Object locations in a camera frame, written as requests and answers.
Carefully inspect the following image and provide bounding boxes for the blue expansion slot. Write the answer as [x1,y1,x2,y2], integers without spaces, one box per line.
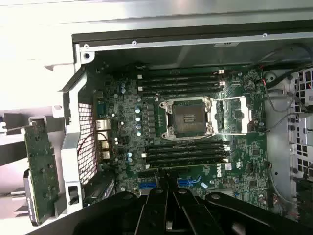
[138,179,204,189]

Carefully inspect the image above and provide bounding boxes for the black expansion slot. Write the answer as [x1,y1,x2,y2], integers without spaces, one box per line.
[138,168,189,178]

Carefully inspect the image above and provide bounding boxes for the black RAM slot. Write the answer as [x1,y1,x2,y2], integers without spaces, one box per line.
[144,161,225,169]
[145,143,229,150]
[146,155,229,163]
[137,74,222,82]
[140,81,226,88]
[141,149,229,157]
[137,86,222,95]
[144,69,225,76]

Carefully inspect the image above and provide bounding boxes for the green Dell motherboard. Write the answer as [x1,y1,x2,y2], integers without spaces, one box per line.
[92,65,272,209]

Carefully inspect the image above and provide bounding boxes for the metal CPU socket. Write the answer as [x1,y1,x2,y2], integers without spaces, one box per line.
[160,97,213,141]

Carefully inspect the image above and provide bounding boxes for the silver socket cover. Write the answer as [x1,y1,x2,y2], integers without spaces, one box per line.
[211,96,252,135]

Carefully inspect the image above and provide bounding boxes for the black open PC case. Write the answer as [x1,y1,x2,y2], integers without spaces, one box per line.
[57,30,313,228]

